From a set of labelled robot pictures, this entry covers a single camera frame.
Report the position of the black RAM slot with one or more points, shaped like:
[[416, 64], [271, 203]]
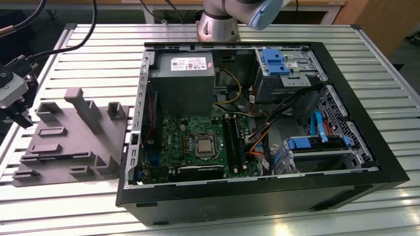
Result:
[[235, 145], [227, 145]]

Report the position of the grey plastic parts rack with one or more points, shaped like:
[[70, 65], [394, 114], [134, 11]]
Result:
[[75, 137]]

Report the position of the black case fan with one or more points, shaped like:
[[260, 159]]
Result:
[[156, 130]]

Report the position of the blue expansion slot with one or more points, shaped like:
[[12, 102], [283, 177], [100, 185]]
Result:
[[154, 159]]

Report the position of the green Dell motherboard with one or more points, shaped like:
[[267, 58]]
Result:
[[178, 127]]

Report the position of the grey power supply unit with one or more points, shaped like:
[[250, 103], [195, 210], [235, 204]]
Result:
[[180, 93]]

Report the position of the silver CPU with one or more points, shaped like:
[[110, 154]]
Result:
[[204, 145]]

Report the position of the black CPU socket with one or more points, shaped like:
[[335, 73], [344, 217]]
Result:
[[204, 157]]

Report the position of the black graphics card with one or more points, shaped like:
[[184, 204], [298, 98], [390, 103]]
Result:
[[200, 172]]

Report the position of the black open PC case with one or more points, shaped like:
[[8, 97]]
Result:
[[230, 204]]

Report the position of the blue drive bay latch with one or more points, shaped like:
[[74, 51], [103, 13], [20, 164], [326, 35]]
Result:
[[274, 61]]

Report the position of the grey metal drive cage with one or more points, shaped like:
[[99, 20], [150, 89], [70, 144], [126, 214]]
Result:
[[295, 81]]

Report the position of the hard disk in blue carrier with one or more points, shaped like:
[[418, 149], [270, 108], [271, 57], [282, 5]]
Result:
[[302, 143]]

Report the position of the wooden cabinet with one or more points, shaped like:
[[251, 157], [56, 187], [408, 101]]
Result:
[[387, 24]]

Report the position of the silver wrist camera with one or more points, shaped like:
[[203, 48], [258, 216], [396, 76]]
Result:
[[12, 91]]

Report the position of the wooden workbench white frame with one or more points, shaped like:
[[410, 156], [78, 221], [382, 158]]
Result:
[[311, 3]]

